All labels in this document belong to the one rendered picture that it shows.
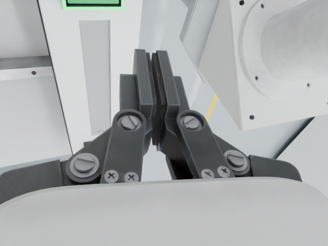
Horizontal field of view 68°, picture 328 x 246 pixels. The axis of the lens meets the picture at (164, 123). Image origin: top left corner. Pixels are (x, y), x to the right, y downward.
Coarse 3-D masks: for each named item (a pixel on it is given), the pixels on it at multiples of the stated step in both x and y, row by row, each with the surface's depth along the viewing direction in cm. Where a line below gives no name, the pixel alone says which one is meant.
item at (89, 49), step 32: (128, 0) 23; (64, 32) 23; (96, 32) 25; (128, 32) 26; (64, 64) 26; (96, 64) 28; (128, 64) 29; (64, 96) 29; (96, 96) 31; (96, 128) 36
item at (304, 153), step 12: (312, 120) 288; (324, 120) 274; (312, 132) 290; (324, 132) 276; (300, 144) 309; (312, 144) 293; (324, 144) 278; (288, 156) 330; (300, 156) 312; (312, 156) 295; (324, 156) 281; (300, 168) 315; (312, 168) 298; (324, 168) 283; (312, 180) 300; (324, 180) 286; (324, 192) 288
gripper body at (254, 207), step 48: (48, 192) 6; (96, 192) 6; (144, 192) 6; (192, 192) 7; (240, 192) 7; (288, 192) 7; (0, 240) 5; (48, 240) 5; (96, 240) 5; (144, 240) 5; (192, 240) 6; (240, 240) 6; (288, 240) 6
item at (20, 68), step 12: (0, 60) 37; (12, 60) 37; (24, 60) 38; (36, 60) 38; (48, 60) 39; (0, 72) 36; (12, 72) 36; (24, 72) 37; (36, 72) 38; (48, 72) 38
